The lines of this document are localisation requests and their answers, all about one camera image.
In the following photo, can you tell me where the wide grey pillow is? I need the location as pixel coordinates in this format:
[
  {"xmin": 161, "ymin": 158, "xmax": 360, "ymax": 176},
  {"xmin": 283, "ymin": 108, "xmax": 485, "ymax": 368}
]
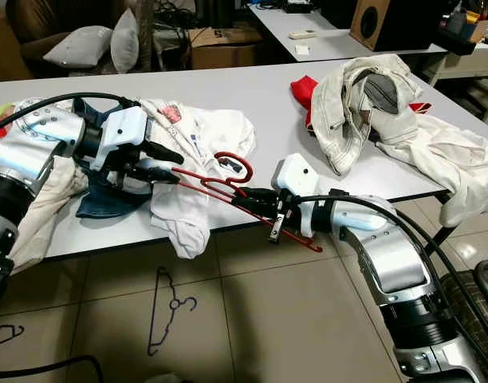
[{"xmin": 43, "ymin": 26, "xmax": 115, "ymax": 70}]

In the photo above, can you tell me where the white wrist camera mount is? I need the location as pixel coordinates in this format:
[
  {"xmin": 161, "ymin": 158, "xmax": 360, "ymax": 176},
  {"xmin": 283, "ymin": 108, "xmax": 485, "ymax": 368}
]
[
  {"xmin": 96, "ymin": 105, "xmax": 151, "ymax": 170},
  {"xmin": 272, "ymin": 153, "xmax": 321, "ymax": 218}
]

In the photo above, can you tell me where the white t-shirt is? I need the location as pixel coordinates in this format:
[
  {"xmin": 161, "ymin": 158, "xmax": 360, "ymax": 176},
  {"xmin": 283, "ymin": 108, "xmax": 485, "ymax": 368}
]
[{"xmin": 136, "ymin": 97, "xmax": 257, "ymax": 260}]

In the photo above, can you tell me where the plain white garment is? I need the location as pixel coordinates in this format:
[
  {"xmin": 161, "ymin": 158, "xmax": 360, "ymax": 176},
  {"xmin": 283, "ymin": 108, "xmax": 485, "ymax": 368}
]
[{"xmin": 380, "ymin": 112, "xmax": 488, "ymax": 228}]

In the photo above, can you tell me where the blue denim garment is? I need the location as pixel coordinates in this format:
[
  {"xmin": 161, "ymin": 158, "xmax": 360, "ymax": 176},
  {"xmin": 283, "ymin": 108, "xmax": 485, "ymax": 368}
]
[{"xmin": 73, "ymin": 100, "xmax": 153, "ymax": 220}]

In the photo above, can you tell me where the white denim jacket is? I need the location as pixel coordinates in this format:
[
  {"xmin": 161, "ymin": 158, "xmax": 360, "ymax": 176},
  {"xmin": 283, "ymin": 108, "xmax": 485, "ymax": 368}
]
[{"xmin": 312, "ymin": 54, "xmax": 428, "ymax": 176}]

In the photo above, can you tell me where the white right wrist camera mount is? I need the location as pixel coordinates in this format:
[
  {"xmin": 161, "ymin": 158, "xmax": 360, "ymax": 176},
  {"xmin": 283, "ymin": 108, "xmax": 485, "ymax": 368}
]
[{"xmin": 272, "ymin": 153, "xmax": 321, "ymax": 218}]

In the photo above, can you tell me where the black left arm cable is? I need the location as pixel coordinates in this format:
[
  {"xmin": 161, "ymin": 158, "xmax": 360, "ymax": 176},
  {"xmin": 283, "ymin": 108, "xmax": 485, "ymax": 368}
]
[{"xmin": 0, "ymin": 92, "xmax": 141, "ymax": 136}]

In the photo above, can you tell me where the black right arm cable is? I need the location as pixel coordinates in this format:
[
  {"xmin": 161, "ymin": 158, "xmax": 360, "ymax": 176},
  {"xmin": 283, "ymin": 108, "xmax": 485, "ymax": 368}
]
[{"xmin": 296, "ymin": 194, "xmax": 488, "ymax": 352}]

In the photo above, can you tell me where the wooden-sided black speaker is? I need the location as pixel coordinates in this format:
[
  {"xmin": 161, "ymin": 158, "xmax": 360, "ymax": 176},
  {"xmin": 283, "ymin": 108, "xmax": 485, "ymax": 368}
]
[{"xmin": 349, "ymin": 0, "xmax": 460, "ymax": 51}]

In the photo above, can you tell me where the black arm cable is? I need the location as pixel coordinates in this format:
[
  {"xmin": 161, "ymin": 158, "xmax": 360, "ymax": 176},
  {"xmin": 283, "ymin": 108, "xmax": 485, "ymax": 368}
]
[
  {"xmin": 0, "ymin": 92, "xmax": 141, "ymax": 136},
  {"xmin": 296, "ymin": 194, "xmax": 488, "ymax": 352}
]

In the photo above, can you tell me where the brown cardboard box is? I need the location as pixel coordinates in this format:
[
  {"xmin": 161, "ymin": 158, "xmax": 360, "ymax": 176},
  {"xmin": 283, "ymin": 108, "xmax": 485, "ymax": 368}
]
[{"xmin": 188, "ymin": 26, "xmax": 265, "ymax": 71}]

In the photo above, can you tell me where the black floor cable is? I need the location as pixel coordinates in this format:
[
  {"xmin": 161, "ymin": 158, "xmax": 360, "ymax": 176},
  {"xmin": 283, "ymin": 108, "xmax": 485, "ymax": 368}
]
[{"xmin": 0, "ymin": 355, "xmax": 109, "ymax": 383}]

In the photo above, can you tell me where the white side desk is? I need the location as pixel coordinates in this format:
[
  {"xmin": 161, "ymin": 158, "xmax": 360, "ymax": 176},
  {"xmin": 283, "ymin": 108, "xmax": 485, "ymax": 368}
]
[{"xmin": 248, "ymin": 4, "xmax": 488, "ymax": 81}]

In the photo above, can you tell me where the dark blue plastic hanger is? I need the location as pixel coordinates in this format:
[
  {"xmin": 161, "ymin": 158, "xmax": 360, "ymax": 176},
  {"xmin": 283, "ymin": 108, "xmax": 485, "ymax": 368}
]
[
  {"xmin": 146, "ymin": 267, "xmax": 199, "ymax": 357},
  {"xmin": 0, "ymin": 323, "xmax": 26, "ymax": 349}
]

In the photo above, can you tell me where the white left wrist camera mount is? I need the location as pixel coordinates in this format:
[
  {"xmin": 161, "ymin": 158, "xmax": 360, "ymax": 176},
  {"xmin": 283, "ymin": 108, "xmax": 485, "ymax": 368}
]
[{"xmin": 96, "ymin": 105, "xmax": 151, "ymax": 170}]

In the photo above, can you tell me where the red plastic hanger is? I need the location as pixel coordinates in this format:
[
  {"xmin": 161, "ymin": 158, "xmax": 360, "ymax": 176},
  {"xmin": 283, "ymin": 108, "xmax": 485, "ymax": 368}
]
[{"xmin": 171, "ymin": 152, "xmax": 323, "ymax": 254}]

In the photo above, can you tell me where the black desk organiser box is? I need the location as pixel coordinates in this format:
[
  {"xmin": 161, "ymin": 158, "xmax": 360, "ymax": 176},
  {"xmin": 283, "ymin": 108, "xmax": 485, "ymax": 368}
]
[{"xmin": 438, "ymin": 8, "xmax": 488, "ymax": 57}]

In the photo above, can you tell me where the dark woven basket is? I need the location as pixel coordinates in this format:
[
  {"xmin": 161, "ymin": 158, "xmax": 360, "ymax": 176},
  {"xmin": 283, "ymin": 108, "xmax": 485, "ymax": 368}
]
[{"xmin": 439, "ymin": 259, "xmax": 488, "ymax": 376}]

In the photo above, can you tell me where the narrow grey pillow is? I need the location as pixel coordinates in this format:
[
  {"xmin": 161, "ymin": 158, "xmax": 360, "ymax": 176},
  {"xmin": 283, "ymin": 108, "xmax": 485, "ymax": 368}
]
[{"xmin": 110, "ymin": 8, "xmax": 140, "ymax": 74}]

